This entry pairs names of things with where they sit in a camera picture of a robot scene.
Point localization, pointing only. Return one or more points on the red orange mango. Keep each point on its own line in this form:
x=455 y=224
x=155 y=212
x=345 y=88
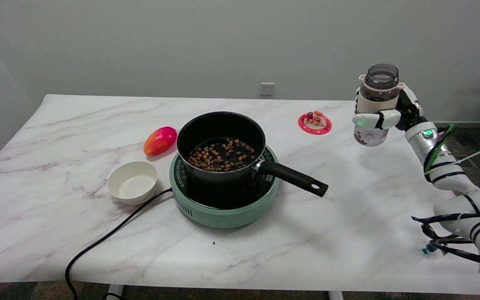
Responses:
x=160 y=141

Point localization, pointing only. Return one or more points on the clear plastic bottle with nuts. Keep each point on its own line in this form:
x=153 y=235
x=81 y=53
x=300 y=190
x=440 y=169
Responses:
x=379 y=79

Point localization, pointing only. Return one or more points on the white bowl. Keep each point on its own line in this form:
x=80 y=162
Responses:
x=133 y=185

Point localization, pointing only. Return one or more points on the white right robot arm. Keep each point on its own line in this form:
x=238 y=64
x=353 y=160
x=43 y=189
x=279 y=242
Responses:
x=452 y=179

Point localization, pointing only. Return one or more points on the floor vent grille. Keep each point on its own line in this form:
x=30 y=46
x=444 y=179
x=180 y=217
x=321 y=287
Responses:
x=469 y=163

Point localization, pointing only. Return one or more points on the white wall socket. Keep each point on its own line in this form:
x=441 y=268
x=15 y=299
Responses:
x=266 y=88

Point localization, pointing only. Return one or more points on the green induction cooker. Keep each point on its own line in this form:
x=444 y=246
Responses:
x=223 y=217

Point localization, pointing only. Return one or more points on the pink coaster with toy figures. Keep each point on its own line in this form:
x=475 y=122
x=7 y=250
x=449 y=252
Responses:
x=315 y=125

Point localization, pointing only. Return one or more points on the brown nuts in saucepan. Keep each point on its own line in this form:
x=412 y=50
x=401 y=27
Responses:
x=223 y=156

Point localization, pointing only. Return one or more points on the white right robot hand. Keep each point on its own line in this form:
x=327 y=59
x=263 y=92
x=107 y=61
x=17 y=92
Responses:
x=408 y=106

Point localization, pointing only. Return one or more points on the white table leg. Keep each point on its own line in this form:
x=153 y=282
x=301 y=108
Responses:
x=115 y=292
x=336 y=295

